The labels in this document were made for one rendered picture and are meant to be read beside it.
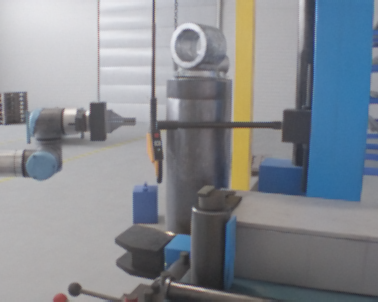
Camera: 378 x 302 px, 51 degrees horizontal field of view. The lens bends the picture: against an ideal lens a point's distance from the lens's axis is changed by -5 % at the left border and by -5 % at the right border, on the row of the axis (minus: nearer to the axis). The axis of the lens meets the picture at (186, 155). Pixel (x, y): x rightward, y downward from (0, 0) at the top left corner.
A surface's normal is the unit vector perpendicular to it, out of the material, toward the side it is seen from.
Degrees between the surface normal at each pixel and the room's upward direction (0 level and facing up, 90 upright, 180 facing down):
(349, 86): 90
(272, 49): 90
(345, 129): 90
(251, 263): 90
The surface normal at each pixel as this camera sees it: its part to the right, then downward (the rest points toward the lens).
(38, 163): 0.28, 0.18
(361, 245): -0.34, 0.18
